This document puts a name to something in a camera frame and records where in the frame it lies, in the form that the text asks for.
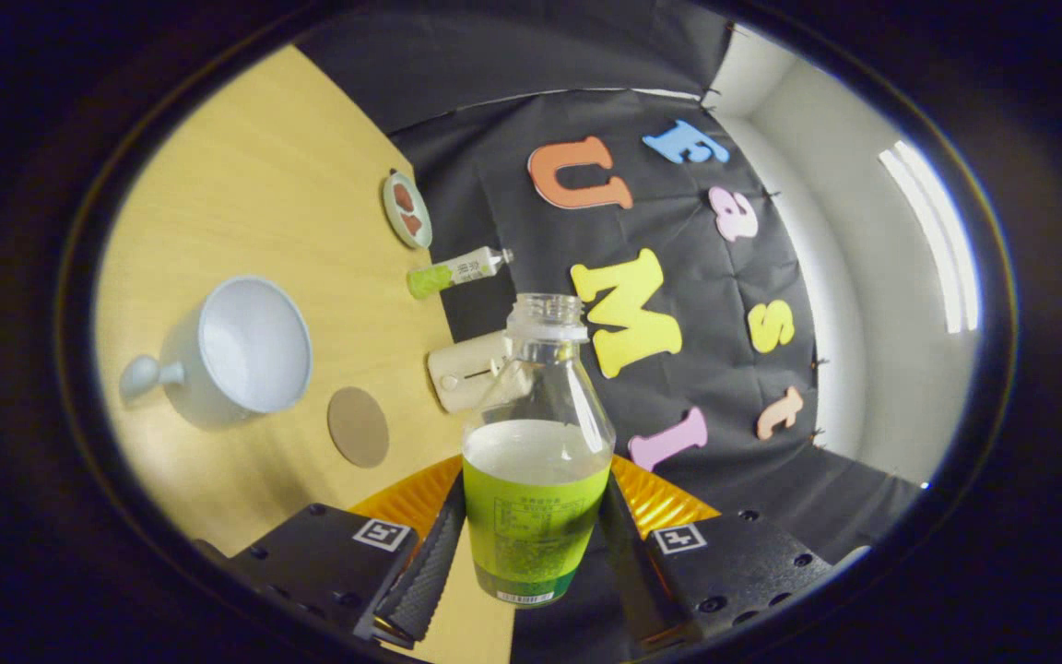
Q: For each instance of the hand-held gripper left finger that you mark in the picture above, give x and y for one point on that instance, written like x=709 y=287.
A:
x=430 y=572

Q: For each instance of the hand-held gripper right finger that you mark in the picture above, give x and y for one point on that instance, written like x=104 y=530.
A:
x=628 y=572

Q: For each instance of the green label juice bottle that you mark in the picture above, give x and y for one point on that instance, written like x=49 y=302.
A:
x=536 y=516

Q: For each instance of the round brown coaster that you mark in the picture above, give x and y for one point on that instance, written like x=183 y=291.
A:
x=359 y=427

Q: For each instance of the white cup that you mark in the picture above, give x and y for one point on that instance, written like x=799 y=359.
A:
x=254 y=341

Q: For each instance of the slim white label drink bottle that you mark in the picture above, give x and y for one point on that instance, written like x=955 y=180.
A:
x=457 y=272

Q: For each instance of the cream toaster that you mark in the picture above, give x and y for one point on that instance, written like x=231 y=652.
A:
x=462 y=373

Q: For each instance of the grey plate with meat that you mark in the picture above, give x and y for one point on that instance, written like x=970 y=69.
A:
x=399 y=223

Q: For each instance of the wooden table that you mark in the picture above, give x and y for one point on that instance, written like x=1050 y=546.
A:
x=264 y=184

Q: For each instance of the ceiling light panel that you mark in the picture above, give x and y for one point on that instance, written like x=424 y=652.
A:
x=937 y=240

